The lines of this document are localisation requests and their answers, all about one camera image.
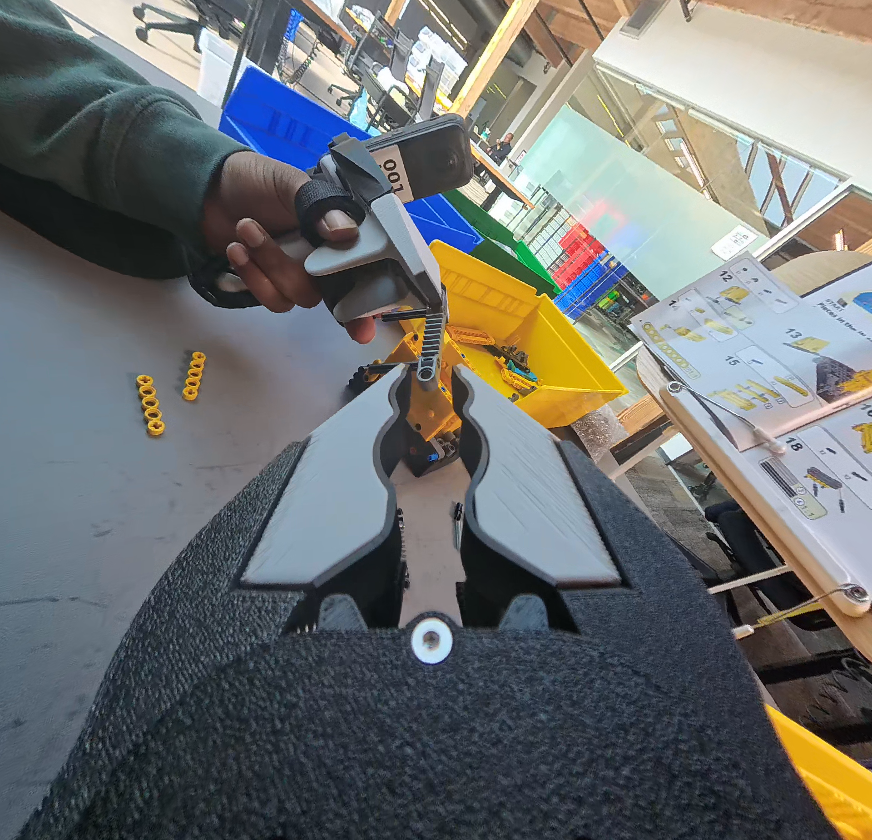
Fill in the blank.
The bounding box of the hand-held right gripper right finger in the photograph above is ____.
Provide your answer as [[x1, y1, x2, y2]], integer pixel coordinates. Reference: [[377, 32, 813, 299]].
[[452, 365, 624, 630]]

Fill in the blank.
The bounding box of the black office chair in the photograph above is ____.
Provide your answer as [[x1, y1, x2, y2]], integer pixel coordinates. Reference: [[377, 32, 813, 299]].
[[702, 499, 842, 633]]

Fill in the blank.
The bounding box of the green plastic bin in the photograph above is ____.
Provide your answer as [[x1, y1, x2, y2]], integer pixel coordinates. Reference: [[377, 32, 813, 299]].
[[441, 189, 564, 300]]

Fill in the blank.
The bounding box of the yellow black lego model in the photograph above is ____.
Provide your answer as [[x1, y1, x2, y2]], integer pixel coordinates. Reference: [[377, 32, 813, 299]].
[[347, 329, 472, 480]]

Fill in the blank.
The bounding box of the long wooden desk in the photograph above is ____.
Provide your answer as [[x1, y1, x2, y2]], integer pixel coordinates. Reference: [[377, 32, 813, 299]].
[[470, 144, 535, 210]]

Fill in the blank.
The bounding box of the yellow plastic bin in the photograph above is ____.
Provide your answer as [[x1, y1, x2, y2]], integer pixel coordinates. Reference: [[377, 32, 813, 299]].
[[764, 704, 872, 840], [401, 240, 629, 430]]

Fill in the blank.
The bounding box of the person's left hand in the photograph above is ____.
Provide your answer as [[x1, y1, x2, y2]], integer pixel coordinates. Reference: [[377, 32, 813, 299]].
[[199, 148, 379, 345]]

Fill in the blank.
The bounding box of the blue plastic bin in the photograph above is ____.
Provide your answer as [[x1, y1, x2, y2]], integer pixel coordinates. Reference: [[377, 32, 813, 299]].
[[218, 65, 486, 255]]

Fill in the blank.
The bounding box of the grey lego gear rack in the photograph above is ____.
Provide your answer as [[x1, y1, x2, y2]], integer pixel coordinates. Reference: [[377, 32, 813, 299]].
[[417, 308, 448, 383]]

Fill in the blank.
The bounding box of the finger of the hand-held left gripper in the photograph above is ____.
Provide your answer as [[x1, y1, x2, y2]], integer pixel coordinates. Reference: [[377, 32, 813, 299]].
[[303, 191, 449, 311], [320, 261, 438, 325]]

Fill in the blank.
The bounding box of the stack of blue crates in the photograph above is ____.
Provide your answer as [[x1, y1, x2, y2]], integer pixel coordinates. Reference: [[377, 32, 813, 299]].
[[552, 254, 631, 318]]

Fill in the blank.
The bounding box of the stack of red crates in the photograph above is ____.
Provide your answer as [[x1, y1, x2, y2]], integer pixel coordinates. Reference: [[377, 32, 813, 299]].
[[557, 223, 609, 274]]

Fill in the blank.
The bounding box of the stack of clear storage boxes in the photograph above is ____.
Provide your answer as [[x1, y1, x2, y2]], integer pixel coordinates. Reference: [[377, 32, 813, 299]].
[[409, 25, 471, 84]]

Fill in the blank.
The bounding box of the clear bubble wrap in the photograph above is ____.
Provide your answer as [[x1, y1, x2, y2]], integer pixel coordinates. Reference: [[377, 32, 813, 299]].
[[571, 404, 626, 458]]

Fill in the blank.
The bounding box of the group of black office chairs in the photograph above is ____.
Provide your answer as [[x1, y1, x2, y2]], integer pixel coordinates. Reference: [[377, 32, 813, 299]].
[[133, 0, 451, 132]]

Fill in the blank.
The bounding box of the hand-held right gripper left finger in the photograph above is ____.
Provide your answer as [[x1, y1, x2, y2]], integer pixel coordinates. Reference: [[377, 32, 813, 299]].
[[240, 366, 411, 630]]

